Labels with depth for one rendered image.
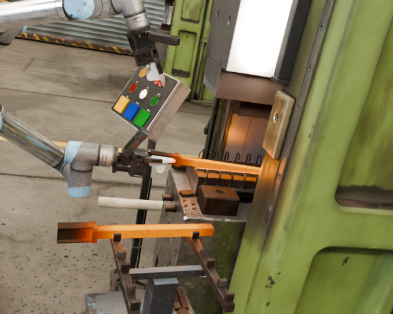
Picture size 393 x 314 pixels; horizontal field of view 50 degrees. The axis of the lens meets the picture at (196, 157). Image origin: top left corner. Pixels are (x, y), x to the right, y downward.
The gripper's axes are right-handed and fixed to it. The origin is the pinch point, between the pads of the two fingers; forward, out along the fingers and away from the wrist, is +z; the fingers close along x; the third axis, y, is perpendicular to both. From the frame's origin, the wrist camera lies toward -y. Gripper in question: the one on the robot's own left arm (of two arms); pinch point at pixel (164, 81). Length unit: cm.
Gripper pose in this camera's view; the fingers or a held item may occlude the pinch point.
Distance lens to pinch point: 153.3
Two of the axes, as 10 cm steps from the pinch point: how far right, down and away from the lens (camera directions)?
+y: -9.4, 3.3, -0.5
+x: 1.8, 3.9, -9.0
